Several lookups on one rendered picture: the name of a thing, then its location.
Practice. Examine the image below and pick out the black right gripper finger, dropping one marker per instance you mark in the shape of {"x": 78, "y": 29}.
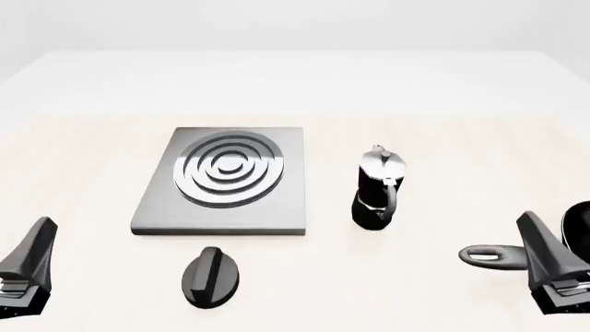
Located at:
{"x": 544, "y": 249}

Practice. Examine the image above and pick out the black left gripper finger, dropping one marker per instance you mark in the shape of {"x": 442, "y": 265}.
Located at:
{"x": 34, "y": 249}

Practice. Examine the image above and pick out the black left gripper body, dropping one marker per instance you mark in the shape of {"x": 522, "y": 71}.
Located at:
{"x": 20, "y": 299}

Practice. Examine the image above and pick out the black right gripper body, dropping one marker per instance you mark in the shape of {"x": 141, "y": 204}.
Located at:
{"x": 564, "y": 297}

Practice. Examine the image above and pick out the black and silver moka pot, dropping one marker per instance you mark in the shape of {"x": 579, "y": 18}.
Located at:
{"x": 374, "y": 193}

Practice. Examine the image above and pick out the round black stove knob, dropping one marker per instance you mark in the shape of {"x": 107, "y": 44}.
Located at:
{"x": 210, "y": 280}

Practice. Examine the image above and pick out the flat stove plate with rings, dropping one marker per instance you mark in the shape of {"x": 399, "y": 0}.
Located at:
{"x": 276, "y": 214}

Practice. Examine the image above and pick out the black frying pan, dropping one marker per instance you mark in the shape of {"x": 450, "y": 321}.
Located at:
{"x": 502, "y": 255}

